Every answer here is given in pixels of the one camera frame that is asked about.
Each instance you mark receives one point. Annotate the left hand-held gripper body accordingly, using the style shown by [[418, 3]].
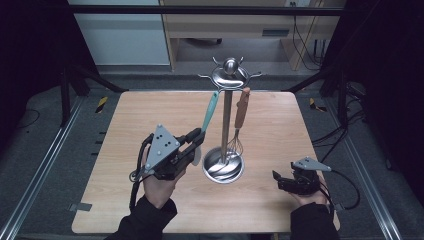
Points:
[[163, 150]]

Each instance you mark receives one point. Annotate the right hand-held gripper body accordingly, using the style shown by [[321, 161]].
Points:
[[308, 178]]

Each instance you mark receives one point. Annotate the steel utensil stand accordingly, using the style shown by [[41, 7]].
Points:
[[226, 133]]

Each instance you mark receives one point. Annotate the person's right hand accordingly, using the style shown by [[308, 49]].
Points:
[[313, 198]]

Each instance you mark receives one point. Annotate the person's left hand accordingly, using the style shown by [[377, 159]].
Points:
[[160, 190]]

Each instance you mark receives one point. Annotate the grey tape piece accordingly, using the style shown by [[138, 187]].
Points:
[[80, 207], [339, 207]]

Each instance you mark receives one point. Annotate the yellow black tape strip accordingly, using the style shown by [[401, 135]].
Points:
[[313, 104], [101, 104]]

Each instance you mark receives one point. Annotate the black metal stand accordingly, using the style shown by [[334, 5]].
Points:
[[65, 96], [341, 96]]

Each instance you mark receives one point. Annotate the white cabinet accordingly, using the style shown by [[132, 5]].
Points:
[[123, 36]]

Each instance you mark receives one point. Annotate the aluminium floor rail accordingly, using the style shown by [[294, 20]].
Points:
[[43, 166], [363, 166]]

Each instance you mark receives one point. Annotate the black horizontal frame bar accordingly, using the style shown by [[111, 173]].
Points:
[[200, 10]]

